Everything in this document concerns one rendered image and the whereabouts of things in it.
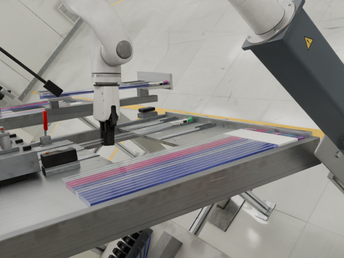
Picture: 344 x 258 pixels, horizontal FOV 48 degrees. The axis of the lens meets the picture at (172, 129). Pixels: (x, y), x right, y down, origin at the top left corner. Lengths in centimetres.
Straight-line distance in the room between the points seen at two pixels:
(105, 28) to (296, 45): 66
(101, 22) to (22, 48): 780
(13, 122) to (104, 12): 113
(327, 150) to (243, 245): 108
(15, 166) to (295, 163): 60
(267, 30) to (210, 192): 77
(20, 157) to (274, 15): 90
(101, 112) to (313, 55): 76
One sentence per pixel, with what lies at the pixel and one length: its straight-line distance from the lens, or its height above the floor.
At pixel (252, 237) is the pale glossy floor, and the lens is 187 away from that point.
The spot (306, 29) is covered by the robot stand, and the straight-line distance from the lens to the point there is 143.
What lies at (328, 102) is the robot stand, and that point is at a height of 35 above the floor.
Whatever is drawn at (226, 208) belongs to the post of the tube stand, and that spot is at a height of 1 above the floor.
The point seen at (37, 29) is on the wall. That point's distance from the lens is 889.
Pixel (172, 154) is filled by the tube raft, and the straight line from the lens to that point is 87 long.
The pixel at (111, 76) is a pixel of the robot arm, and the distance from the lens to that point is 109.
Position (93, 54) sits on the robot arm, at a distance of 111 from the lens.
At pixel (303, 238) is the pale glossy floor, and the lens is 172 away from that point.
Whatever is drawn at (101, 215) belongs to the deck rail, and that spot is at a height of 106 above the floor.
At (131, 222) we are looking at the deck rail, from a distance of 66.
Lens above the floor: 135
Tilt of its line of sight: 28 degrees down
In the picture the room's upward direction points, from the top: 50 degrees counter-clockwise
